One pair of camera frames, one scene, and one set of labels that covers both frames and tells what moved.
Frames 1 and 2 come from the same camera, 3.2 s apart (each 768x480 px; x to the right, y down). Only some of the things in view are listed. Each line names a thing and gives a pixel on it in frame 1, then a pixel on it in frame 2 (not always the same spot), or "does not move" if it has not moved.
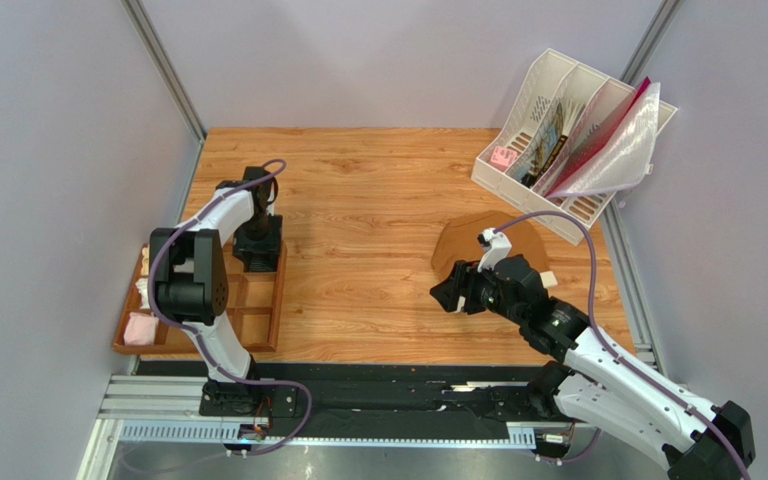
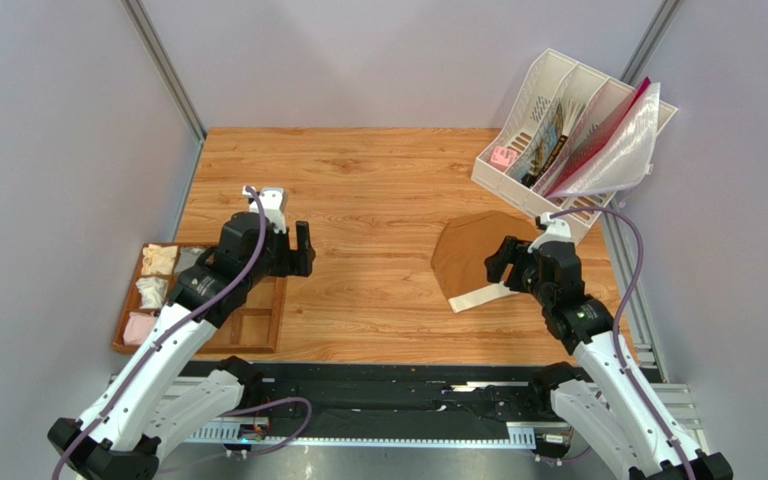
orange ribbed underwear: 458,241 does not move
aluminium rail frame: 161,409 does not move
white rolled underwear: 143,286 does not move
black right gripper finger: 456,292 → 497,264
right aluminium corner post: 651,41 does not move
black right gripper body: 463,288 → 513,264
